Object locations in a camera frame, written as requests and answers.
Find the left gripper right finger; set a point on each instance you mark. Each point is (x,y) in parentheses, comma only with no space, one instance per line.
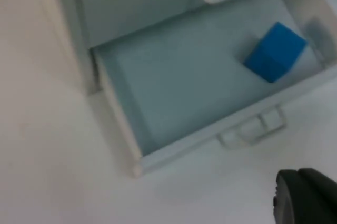
(321,197)

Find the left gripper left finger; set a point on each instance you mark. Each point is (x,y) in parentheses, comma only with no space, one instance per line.
(289,200)

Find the blue cube block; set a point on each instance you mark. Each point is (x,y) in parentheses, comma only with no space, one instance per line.
(273,53)

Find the grey drawer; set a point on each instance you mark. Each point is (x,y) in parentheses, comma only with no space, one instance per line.
(184,90)

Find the small grey chest of drawers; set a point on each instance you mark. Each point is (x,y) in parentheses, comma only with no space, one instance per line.
(126,11)

